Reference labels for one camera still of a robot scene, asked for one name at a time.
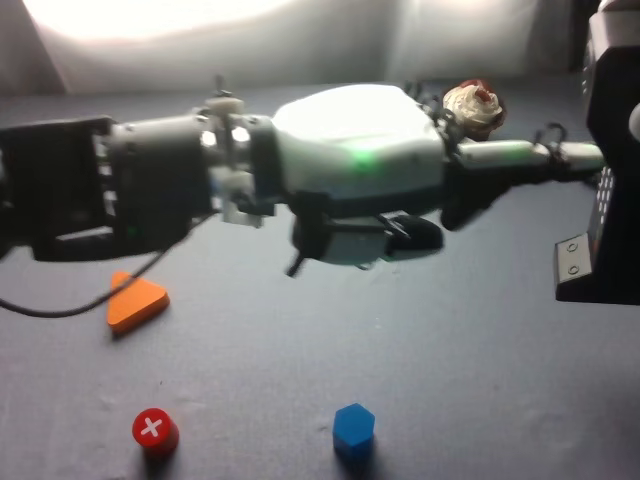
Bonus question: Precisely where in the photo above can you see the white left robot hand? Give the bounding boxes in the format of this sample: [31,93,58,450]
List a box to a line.
[272,79,606,279]

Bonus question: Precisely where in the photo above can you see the black toy phone with antenna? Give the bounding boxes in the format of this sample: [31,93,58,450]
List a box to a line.
[554,0,640,305]

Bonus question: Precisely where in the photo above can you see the toy cupcake white frosting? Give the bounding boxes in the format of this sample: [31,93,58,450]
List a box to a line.
[442,78,506,142]

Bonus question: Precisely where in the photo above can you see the grey table cloth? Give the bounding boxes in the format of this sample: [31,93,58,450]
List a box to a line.
[0,69,640,480]

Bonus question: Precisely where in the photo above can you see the orange triangle block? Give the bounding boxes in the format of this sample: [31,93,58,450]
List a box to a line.
[106,270,171,336]

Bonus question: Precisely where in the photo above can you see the blue hexagon block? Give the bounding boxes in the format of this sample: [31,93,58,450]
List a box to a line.
[332,402,376,457]

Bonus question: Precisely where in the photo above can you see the red cylinder block white cross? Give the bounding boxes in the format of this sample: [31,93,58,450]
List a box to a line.
[131,407,180,457]

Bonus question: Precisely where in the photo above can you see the thin black cable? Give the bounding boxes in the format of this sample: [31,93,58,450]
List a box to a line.
[0,209,224,319]

